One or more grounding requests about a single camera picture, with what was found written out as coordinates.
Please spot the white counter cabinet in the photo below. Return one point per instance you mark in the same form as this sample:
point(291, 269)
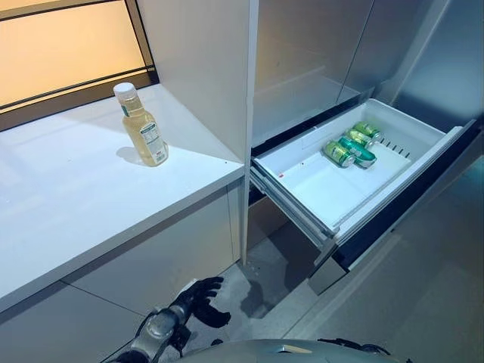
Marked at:
point(94, 211)

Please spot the dark robot right arm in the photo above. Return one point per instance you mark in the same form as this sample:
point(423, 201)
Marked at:
point(351, 343)

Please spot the white fridge drawer steel front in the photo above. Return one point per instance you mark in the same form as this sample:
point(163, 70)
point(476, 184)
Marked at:
point(321, 181)

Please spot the teal green drink can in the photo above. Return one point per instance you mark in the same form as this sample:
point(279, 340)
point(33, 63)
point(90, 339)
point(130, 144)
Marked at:
point(357, 151)

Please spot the yellow drink bottle white cap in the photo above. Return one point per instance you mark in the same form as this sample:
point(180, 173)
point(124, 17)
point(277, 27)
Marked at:
point(145, 130)

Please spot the stainless steel fridge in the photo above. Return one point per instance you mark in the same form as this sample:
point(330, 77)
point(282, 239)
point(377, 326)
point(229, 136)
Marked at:
point(302, 56)

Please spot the white tall side panel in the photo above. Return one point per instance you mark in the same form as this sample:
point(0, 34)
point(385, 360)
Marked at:
point(211, 75)

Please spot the grey robot torso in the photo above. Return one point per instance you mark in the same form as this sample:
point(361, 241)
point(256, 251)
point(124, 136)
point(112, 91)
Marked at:
point(280, 351)

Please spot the lit window black frame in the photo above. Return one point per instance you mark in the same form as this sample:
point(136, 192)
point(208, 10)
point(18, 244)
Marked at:
point(64, 49)

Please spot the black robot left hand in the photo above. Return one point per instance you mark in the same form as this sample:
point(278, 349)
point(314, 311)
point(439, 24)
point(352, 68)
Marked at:
point(196, 298)

